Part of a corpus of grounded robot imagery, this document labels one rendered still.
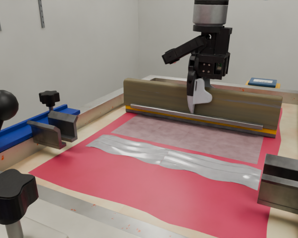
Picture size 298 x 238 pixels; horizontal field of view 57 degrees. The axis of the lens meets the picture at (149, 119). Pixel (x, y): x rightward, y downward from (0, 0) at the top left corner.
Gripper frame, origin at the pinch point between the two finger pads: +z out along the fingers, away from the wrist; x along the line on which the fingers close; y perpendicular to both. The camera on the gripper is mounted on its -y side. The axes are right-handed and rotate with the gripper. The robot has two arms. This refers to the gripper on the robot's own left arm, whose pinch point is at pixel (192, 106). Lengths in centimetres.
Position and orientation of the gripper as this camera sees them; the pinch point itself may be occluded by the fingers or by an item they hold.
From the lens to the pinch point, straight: 72.6
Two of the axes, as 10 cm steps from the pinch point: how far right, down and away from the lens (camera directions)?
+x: 4.4, -3.3, 8.3
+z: -0.2, 9.2, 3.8
